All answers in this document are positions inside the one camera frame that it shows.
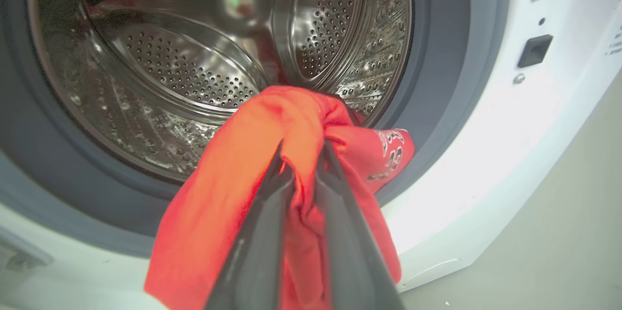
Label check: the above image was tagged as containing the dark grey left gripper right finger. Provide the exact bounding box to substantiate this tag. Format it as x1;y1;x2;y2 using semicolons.
314;139;406;310

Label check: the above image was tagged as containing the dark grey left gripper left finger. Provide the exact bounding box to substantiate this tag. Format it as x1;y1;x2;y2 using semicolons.
204;141;296;310

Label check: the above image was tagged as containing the red printed shirt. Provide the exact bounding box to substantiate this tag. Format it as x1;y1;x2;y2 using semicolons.
144;86;415;310

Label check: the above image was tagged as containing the white front-load washing machine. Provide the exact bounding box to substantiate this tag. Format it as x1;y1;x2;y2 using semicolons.
0;0;622;310

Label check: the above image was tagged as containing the perforated steel washer drum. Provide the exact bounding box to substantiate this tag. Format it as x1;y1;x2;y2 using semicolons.
27;0;414;182

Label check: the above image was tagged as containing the grey rubber door gasket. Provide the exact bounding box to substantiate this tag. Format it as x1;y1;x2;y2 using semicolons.
0;0;511;258

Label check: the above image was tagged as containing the black door latch socket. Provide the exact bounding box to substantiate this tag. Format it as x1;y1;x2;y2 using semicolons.
517;34;554;69

